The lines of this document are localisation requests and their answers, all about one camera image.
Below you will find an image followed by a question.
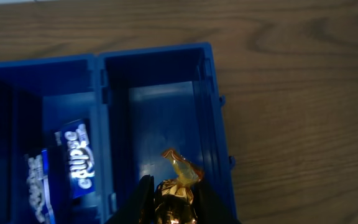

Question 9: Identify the blue candy pack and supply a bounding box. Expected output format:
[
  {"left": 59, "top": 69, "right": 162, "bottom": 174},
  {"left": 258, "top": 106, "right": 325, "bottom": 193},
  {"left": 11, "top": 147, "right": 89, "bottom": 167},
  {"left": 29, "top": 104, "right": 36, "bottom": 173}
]
[
  {"left": 23, "top": 149, "right": 57, "bottom": 224},
  {"left": 54, "top": 119, "right": 96, "bottom": 199}
]

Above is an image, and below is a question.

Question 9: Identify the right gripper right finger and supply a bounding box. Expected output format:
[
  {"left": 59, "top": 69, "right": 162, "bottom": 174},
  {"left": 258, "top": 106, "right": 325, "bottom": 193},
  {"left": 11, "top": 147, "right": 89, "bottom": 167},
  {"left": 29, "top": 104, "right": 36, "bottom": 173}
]
[{"left": 193, "top": 177, "right": 242, "bottom": 224}]

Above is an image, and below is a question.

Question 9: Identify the blue tray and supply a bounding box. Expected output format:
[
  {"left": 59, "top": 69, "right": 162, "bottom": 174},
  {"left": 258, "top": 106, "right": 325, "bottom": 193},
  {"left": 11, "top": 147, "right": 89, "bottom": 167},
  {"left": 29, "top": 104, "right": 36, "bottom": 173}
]
[{"left": 0, "top": 42, "right": 238, "bottom": 224}]

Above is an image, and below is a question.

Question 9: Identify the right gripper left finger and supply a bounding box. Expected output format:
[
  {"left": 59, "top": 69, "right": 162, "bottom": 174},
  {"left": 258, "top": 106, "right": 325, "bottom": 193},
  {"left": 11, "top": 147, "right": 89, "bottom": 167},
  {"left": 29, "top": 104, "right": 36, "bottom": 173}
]
[{"left": 104, "top": 174, "right": 155, "bottom": 224}]

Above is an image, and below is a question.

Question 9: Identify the gold candy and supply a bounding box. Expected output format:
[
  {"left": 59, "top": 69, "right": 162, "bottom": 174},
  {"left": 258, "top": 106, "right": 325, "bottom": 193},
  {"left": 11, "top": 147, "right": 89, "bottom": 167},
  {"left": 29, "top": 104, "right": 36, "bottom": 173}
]
[{"left": 140, "top": 147, "right": 205, "bottom": 224}]

